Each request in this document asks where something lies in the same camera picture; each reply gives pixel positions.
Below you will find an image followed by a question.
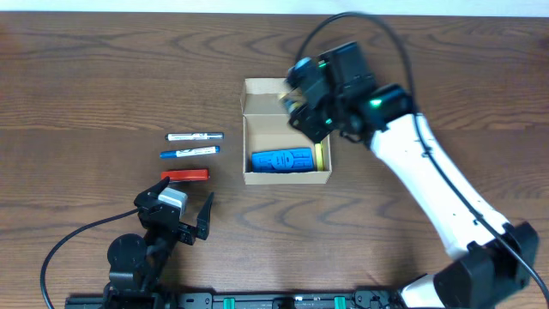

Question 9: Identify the cardboard box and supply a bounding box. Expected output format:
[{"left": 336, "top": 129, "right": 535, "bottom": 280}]
[{"left": 240, "top": 78, "right": 332, "bottom": 185}]

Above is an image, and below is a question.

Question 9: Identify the blue whiteboard marker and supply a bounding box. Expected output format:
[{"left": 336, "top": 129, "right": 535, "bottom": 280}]
[{"left": 160, "top": 146, "right": 220, "bottom": 160}]

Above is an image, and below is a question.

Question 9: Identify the correction tape dispenser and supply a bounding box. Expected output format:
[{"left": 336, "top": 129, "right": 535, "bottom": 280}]
[{"left": 280, "top": 96, "right": 302, "bottom": 114}]

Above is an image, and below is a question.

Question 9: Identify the yellow highlighter pen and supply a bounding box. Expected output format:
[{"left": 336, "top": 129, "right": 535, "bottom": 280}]
[{"left": 315, "top": 143, "right": 324, "bottom": 172}]

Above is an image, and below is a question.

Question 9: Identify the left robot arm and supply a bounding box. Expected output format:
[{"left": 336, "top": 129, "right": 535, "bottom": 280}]
[{"left": 102, "top": 177, "right": 214, "bottom": 308}]

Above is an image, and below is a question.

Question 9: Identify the blue magnetic whiteboard eraser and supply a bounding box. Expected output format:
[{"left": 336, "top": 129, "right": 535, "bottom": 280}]
[{"left": 251, "top": 148, "right": 315, "bottom": 173}]

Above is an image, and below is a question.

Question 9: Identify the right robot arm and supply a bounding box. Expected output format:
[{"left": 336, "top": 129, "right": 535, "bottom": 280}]
[{"left": 286, "top": 42, "right": 539, "bottom": 308}]

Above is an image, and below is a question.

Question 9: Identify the black whiteboard marker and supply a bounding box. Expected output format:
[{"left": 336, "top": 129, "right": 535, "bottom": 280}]
[{"left": 165, "top": 132, "right": 224, "bottom": 142}]

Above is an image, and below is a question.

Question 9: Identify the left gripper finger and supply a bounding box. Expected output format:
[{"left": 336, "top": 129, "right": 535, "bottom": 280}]
[
  {"left": 134, "top": 177, "right": 170, "bottom": 209},
  {"left": 196, "top": 192, "right": 214, "bottom": 240}
]

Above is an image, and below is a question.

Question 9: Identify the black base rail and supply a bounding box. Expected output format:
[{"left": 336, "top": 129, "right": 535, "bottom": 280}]
[{"left": 64, "top": 290, "right": 405, "bottom": 309}]

